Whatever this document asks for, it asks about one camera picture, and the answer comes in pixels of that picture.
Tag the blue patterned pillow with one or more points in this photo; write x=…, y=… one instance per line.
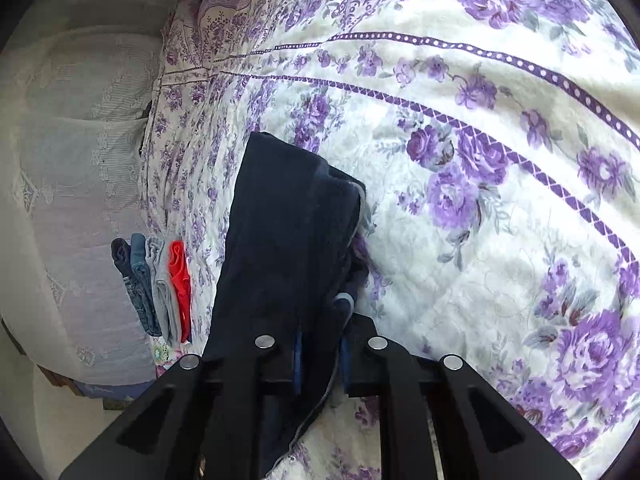
x=119, y=393

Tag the folded floral turquoise quilt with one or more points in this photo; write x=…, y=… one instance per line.
x=163, y=356

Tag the folded blue jeans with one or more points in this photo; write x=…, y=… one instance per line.
x=129, y=259

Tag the folded grey garment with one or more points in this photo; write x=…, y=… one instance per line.
x=163, y=293

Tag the navy blue pants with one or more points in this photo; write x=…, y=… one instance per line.
x=286, y=291

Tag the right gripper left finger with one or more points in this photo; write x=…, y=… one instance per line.
x=210, y=409

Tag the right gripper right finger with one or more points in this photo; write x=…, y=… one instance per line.
x=440, y=419

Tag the folded red garment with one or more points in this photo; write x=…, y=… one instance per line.
x=181, y=282

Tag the purple floral bedspread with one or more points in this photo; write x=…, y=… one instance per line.
x=498, y=141

